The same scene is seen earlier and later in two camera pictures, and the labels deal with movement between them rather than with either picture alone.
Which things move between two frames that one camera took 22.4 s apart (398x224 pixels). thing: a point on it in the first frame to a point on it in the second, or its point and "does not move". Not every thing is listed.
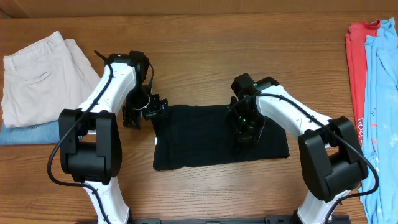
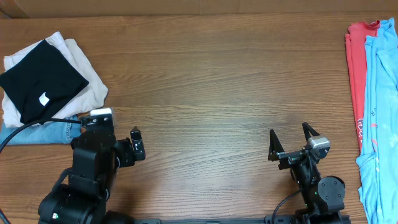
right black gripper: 245,139 to 277,153
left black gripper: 158,109 to 129,155
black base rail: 217,219 does not move
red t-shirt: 356,40 does not move
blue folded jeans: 44,133 does not move
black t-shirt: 197,135 to 41,81
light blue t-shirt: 381,124 does not move
